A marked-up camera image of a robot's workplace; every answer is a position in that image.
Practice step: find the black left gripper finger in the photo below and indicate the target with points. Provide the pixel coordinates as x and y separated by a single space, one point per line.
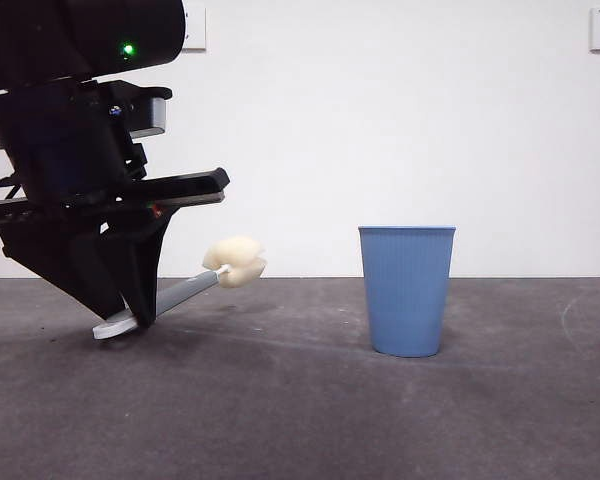
80 275
142 270

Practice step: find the blue ribbed plastic cup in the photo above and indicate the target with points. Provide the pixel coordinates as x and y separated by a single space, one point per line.
406 295

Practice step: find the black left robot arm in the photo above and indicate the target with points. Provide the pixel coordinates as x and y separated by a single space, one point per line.
70 35

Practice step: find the pale grey left wrist camera box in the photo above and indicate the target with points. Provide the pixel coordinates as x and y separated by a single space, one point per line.
155 114

